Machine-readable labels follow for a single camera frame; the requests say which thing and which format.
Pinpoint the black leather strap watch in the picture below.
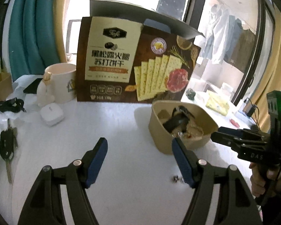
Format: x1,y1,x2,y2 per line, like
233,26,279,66
162,105,195,133

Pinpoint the person's right hand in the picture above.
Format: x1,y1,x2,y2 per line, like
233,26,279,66
249,163,281,197

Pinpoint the kraft paper bowl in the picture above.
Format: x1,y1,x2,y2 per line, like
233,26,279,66
149,100,218,155

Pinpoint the small red round object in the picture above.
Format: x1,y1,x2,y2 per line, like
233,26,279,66
229,119,240,128

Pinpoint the white earbuds case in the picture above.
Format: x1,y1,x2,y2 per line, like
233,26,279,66
40,103,64,127

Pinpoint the yellow curtain right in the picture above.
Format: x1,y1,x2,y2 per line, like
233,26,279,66
252,6,281,132

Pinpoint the yellow curtain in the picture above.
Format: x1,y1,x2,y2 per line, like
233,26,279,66
53,0,70,62
252,6,281,132

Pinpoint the small grey-green figurine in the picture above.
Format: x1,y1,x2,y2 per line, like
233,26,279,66
185,88,196,101

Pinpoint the black car key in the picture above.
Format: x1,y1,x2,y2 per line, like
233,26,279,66
0,118,18,184

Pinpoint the white ceramic mug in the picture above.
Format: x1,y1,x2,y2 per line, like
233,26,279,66
36,62,76,108

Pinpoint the black phone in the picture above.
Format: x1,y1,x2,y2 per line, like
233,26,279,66
23,78,42,94

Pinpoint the hanging dark garment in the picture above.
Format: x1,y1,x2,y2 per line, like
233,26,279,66
224,15,255,73

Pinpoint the brown cracker box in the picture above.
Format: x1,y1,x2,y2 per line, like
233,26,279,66
76,0,200,104

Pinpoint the brown cardboard box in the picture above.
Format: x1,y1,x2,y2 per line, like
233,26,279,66
0,73,13,101

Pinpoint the hanging light blue shirt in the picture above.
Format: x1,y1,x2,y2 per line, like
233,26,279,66
200,4,230,65

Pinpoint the teal curtain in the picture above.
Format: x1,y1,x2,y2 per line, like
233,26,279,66
8,0,60,80

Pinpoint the yellow curtain left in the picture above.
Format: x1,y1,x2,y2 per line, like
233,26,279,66
53,0,70,62

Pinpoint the black charger with cable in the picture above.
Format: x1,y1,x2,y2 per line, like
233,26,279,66
243,97,259,125

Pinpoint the black window frame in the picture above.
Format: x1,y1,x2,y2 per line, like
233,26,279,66
182,0,275,105

